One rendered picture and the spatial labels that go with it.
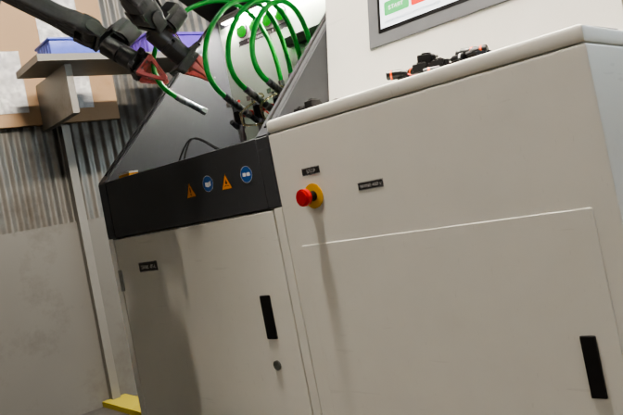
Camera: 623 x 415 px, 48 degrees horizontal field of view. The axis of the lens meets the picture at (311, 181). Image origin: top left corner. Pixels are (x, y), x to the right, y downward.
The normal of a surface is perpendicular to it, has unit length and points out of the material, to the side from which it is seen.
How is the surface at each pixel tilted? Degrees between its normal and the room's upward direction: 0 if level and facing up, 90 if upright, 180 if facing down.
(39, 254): 90
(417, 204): 90
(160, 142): 90
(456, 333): 90
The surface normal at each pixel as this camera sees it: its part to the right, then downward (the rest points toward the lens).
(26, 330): 0.62, -0.14
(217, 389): -0.65, 0.11
